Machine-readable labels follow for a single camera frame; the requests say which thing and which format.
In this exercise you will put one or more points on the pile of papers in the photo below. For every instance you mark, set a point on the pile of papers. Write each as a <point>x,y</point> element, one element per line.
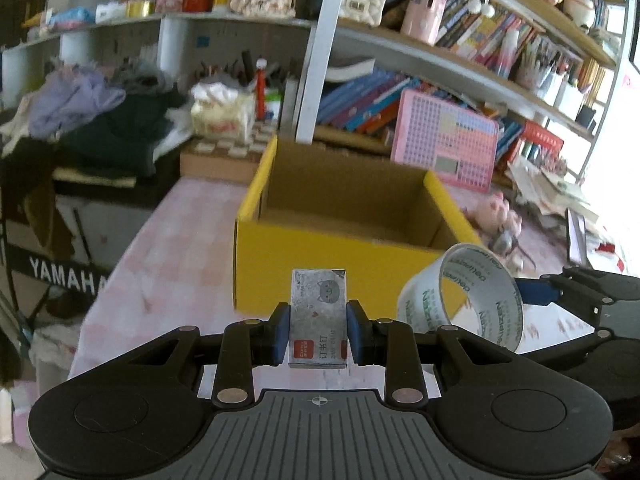
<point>545,190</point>

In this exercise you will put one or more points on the black smartphone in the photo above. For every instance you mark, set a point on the black smartphone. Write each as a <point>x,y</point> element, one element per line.
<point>576,237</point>

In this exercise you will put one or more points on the red books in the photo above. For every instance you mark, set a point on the red books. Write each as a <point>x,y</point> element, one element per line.
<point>542,140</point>

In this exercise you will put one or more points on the white ceramic figurine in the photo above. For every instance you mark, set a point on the white ceramic figurine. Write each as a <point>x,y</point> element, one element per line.
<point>579,7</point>

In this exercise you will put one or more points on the pen holders with pens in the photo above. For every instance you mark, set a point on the pen holders with pens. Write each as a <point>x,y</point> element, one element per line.
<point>555,80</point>

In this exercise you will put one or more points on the black digital piano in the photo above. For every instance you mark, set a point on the black digital piano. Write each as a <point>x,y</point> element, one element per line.
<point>55,260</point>

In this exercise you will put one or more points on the yellow cardboard box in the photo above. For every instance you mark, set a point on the yellow cardboard box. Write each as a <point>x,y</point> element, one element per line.
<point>320,260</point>

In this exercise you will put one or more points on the red and white bottle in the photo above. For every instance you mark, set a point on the red and white bottle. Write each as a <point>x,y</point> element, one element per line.
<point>261,90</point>

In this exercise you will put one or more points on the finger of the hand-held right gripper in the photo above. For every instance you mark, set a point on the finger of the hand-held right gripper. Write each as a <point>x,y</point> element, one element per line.
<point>537,292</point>
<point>585,347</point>

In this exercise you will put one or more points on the pink carton box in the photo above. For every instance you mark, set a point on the pink carton box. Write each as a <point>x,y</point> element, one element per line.
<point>425,10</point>

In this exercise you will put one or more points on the clear packing tape roll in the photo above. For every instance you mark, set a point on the clear packing tape roll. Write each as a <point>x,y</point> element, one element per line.
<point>505,320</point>

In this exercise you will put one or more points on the row of colourful books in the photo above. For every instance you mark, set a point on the row of colourful books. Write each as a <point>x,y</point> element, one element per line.
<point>480,30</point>

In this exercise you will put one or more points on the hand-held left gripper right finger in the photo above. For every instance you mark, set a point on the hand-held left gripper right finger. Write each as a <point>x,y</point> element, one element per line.
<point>355,332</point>

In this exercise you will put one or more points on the white frame wooden bookshelf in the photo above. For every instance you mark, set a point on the white frame wooden bookshelf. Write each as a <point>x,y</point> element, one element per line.
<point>372,34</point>

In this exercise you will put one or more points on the slim blue books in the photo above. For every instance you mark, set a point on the slim blue books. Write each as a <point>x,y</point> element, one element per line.
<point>507,137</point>

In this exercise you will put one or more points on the pink toy learning tablet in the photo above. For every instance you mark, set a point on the pink toy learning tablet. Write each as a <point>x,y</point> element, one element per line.
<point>440,140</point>

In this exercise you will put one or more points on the grey staple box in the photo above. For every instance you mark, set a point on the grey staple box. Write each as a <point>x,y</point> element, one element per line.
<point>317,320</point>

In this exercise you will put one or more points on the wooden box of tiles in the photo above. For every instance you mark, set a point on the wooden box of tiles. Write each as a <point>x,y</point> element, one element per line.
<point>215,160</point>

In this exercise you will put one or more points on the pink cartoon desk mat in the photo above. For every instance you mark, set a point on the pink cartoon desk mat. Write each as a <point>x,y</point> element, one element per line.
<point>175,250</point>

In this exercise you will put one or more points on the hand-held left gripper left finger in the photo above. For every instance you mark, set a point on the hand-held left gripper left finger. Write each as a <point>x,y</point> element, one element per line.
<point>282,332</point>

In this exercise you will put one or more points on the pile of clothes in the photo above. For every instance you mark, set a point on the pile of clothes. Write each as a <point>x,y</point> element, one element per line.
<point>110,125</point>

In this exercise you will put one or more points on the row of blue books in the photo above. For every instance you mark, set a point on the row of blue books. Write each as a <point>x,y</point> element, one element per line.
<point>360,102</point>

